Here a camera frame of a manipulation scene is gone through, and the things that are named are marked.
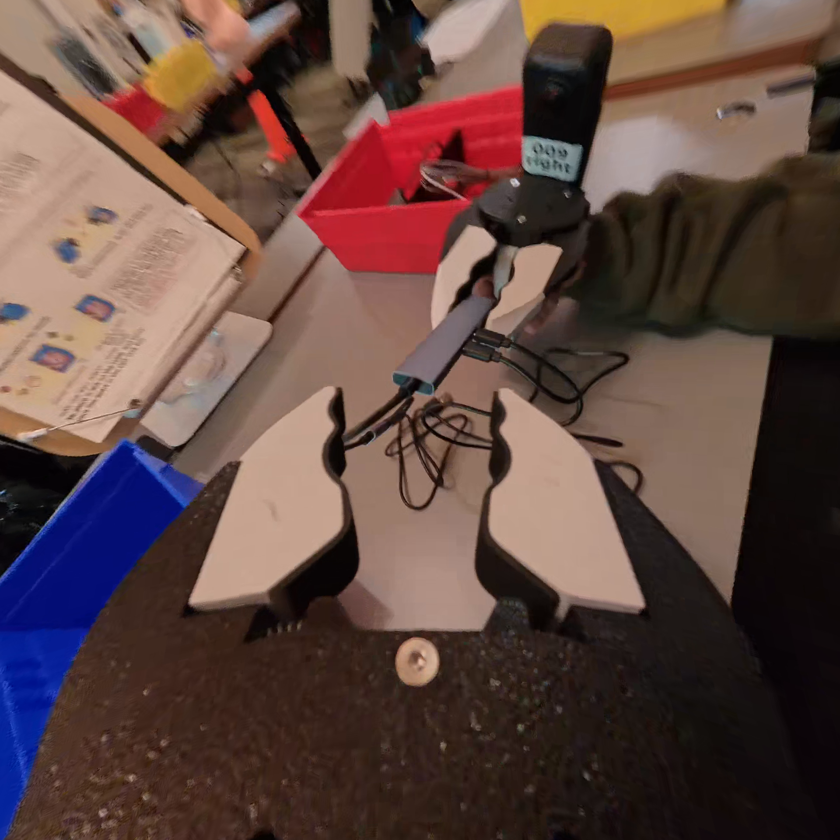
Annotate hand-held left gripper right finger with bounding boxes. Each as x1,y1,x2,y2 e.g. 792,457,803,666
474,387,647,624

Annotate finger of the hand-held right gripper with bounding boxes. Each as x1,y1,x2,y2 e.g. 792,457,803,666
487,243,565,333
430,226,500,329

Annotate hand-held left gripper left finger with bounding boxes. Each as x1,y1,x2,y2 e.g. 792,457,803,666
188,386,360,618

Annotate grey usb hub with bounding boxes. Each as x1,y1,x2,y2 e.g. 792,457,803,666
392,293,497,396

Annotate black hub cable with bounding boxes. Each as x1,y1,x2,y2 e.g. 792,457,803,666
341,386,494,511

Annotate blue plastic bin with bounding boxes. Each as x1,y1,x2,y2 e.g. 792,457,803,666
0,440,204,815

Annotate person's right forearm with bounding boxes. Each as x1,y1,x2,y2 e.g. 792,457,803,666
577,154,840,339

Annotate person's right hand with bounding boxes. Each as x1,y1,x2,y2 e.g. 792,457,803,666
524,289,581,337

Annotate large yellow bin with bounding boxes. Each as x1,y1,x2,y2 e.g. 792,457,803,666
518,0,729,42

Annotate red plastic bin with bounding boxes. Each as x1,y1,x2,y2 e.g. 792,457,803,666
297,85,526,273

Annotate orange traffic cone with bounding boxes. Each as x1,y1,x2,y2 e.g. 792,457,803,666
246,88,298,165

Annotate brown backing board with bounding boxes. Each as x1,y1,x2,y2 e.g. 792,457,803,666
0,52,263,457

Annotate printed instruction sheet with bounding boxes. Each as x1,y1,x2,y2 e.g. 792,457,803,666
0,69,247,444

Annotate small yellow bin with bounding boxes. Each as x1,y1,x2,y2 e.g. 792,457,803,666
141,42,224,112

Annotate small red bin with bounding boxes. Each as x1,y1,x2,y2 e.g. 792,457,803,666
101,85,165,132

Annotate tangled thin cables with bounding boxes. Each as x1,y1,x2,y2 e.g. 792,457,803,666
416,157,522,203

